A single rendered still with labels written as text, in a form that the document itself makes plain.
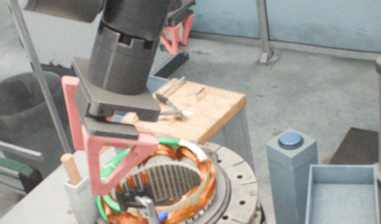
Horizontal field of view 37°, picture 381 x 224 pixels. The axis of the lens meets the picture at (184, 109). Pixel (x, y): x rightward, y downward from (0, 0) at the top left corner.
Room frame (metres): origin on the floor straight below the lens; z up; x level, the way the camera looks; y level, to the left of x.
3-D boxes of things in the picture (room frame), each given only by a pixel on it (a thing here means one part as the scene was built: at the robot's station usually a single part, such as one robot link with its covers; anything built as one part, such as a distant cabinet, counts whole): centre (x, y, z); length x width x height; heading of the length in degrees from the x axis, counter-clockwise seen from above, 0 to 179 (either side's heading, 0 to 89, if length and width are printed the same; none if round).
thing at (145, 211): (0.60, 0.08, 1.20); 0.02 x 0.01 x 0.03; 38
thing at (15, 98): (2.27, 0.70, 0.39); 0.39 x 0.39 x 0.35
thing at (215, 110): (1.04, 0.00, 1.05); 0.20 x 0.19 x 0.02; 46
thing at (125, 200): (0.61, 0.09, 1.21); 0.04 x 0.04 x 0.03; 46
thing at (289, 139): (0.89, -0.19, 1.04); 0.04 x 0.04 x 0.01
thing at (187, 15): (1.09, -0.01, 1.22); 0.07 x 0.07 x 0.09; 47
